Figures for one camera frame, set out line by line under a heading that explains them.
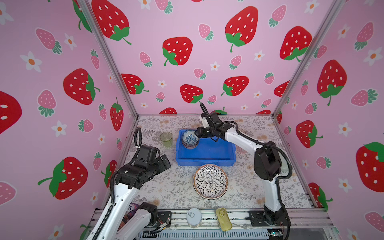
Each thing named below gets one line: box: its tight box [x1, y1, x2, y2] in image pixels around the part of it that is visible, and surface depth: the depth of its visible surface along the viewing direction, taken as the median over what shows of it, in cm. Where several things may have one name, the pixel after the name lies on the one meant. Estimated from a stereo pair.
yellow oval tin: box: [216, 207, 232, 232], surface depth 73 cm
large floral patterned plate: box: [192, 164, 229, 200], surface depth 86 cm
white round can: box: [186, 208, 202, 228], surface depth 72 cm
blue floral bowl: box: [182, 129, 200, 147], surface depth 99 cm
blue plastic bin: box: [176, 129, 237, 166], surface depth 98 cm
